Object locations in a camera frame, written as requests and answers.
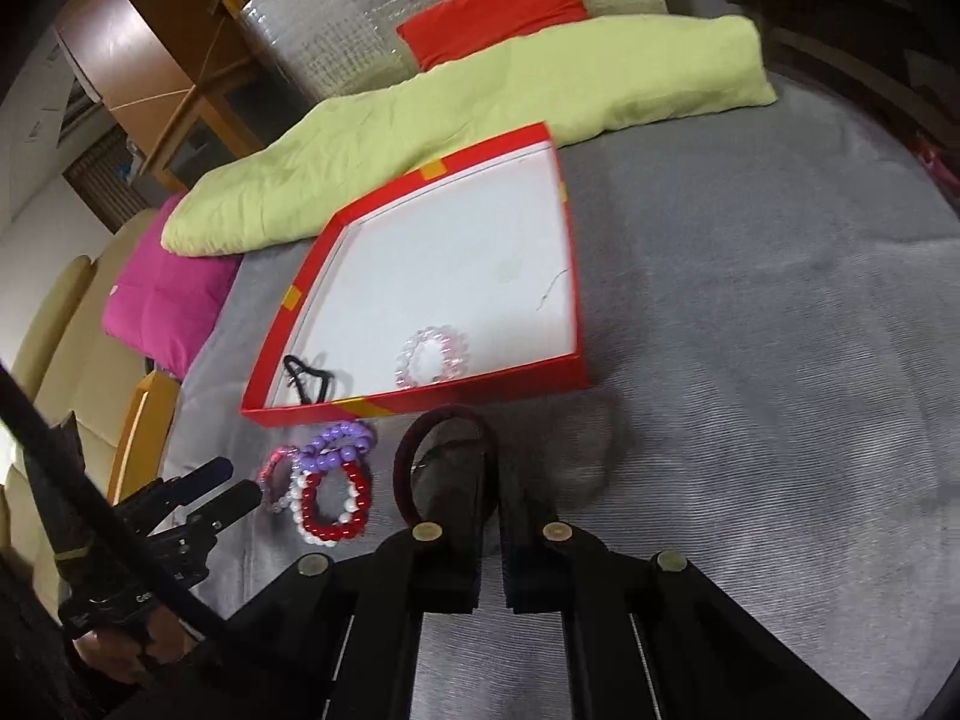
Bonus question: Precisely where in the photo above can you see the red cardboard box tray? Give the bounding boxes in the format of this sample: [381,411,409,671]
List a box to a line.
[240,122,595,429]

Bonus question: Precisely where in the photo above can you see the dark maroon hair tie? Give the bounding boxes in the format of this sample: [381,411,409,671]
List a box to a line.
[393,404,501,535]

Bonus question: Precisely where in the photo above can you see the clear pink bead bracelet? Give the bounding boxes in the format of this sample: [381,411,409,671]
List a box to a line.
[394,325,468,389]

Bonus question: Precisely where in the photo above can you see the black hair tie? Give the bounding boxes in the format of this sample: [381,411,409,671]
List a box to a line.
[283,353,335,403]

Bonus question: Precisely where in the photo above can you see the wooden cabinet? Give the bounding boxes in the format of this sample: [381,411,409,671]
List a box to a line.
[55,0,302,197]

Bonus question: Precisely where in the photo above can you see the magenta cushion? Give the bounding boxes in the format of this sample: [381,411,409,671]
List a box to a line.
[102,193,242,381]

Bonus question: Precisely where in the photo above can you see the person's left hand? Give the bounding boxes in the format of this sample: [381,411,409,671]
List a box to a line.
[73,610,205,685]

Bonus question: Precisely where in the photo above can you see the silver foil mat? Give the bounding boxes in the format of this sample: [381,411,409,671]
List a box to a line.
[239,0,670,104]

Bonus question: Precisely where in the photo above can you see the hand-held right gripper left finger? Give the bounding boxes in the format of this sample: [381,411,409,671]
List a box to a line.
[187,454,482,720]

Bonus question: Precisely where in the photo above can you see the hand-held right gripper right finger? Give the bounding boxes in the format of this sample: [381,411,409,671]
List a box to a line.
[499,459,871,720]

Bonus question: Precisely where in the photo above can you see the beige sofa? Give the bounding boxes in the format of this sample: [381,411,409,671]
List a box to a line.
[0,208,182,563]

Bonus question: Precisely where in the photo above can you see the red bead bracelet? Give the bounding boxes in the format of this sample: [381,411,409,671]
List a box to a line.
[301,460,373,546]

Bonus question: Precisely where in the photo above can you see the light green pillow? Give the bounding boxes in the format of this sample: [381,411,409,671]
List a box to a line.
[161,14,778,258]

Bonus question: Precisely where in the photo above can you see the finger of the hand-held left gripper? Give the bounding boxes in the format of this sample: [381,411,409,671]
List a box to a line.
[184,480,264,541]
[154,456,235,515]

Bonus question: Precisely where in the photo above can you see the black cable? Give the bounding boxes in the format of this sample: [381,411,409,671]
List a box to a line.
[0,366,230,635]

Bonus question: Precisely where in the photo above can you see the small pink bead bracelet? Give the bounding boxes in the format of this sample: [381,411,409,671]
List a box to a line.
[258,447,302,516]

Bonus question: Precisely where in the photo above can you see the red cushion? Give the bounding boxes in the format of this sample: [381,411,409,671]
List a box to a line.
[395,0,588,70]

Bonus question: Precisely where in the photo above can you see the grey blanket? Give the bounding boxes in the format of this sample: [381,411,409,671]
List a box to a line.
[161,0,960,720]

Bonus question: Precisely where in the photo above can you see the purple bead bracelet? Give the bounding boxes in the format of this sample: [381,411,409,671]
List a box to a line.
[299,421,377,471]

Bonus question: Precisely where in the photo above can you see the orange wooden armrest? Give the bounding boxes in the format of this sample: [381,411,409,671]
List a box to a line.
[107,370,182,505]

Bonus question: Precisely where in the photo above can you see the white pearl bead bracelet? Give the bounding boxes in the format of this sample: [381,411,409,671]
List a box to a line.
[287,456,362,542]

